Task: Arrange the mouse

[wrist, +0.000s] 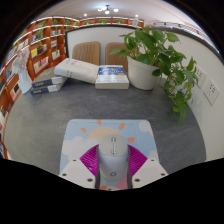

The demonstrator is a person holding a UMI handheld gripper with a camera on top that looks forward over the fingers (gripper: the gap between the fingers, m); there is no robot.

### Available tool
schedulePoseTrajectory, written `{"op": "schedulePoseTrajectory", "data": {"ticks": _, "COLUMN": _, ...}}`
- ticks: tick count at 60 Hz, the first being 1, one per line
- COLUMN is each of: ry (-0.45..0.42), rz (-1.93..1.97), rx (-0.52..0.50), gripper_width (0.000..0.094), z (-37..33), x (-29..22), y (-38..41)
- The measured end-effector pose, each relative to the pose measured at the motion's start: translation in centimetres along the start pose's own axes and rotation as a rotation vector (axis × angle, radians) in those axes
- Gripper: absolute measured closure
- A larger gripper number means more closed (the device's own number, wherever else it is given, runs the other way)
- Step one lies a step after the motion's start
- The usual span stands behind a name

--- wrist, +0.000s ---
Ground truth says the tan upholstered chair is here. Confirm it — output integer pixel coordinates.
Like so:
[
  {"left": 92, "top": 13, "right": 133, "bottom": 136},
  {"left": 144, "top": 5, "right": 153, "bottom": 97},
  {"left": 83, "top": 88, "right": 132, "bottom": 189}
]
[
  {"left": 72, "top": 41, "right": 102, "bottom": 66},
  {"left": 105, "top": 42, "right": 129, "bottom": 73}
]

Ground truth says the green trailing pothos plant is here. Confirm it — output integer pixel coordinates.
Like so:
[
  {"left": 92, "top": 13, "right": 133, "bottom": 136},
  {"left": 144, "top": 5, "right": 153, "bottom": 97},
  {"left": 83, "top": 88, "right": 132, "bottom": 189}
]
[{"left": 109, "top": 27, "right": 198, "bottom": 127}]

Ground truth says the white ceramic pitcher vase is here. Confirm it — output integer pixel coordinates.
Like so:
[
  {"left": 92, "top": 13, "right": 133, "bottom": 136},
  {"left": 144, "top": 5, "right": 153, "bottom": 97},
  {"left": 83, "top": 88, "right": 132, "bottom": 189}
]
[{"left": 18, "top": 69, "right": 33, "bottom": 95}]

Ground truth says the white plant pot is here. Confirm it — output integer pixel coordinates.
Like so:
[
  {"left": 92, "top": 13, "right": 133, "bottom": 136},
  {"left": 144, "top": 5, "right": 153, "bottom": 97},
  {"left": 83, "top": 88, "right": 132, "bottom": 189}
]
[{"left": 126, "top": 55, "right": 161, "bottom": 91}]

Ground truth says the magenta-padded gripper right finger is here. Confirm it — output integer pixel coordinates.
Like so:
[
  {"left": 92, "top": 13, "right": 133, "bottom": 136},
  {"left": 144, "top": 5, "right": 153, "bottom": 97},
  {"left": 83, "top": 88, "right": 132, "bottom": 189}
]
[{"left": 126, "top": 143, "right": 169, "bottom": 190}]

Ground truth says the orange wooden bookshelf unit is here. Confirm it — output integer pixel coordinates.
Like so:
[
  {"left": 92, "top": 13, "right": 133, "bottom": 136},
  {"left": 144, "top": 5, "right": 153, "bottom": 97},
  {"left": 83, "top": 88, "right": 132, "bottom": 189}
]
[{"left": 0, "top": 15, "right": 145, "bottom": 161}]

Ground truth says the pastel cloud print mouse pad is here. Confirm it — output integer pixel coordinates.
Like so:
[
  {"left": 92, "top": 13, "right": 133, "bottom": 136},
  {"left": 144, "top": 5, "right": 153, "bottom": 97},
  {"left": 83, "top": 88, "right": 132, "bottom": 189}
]
[{"left": 59, "top": 118, "right": 160, "bottom": 192}]

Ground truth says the blue and white cover book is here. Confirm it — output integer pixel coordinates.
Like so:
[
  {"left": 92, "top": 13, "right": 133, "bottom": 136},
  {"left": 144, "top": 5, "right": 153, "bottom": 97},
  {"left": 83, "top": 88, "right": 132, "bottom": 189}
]
[{"left": 94, "top": 64, "right": 130, "bottom": 90}]

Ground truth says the white computer mouse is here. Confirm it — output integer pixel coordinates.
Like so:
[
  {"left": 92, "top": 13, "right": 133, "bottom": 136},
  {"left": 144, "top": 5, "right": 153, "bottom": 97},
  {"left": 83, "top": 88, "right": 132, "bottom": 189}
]
[{"left": 96, "top": 134, "right": 130, "bottom": 182}]

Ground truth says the multi-bulb ceiling lamp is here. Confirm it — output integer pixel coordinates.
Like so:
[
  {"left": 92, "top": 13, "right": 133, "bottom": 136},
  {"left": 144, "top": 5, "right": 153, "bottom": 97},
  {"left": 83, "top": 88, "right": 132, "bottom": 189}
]
[{"left": 97, "top": 4, "right": 120, "bottom": 15}]

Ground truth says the thick white book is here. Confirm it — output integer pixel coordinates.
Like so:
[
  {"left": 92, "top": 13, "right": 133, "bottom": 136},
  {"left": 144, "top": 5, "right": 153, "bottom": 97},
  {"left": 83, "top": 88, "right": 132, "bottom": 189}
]
[{"left": 53, "top": 57, "right": 100, "bottom": 85}]

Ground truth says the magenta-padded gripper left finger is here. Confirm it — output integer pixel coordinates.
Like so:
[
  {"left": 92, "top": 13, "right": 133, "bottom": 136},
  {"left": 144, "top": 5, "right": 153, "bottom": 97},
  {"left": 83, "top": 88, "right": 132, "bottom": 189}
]
[{"left": 58, "top": 143, "right": 101, "bottom": 190}]

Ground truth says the white wall socket plate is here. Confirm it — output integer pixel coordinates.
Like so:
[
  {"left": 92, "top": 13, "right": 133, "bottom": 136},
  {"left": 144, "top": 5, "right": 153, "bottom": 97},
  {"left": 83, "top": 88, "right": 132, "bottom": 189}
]
[
  {"left": 194, "top": 65, "right": 207, "bottom": 89},
  {"left": 203, "top": 78, "right": 220, "bottom": 106}
]

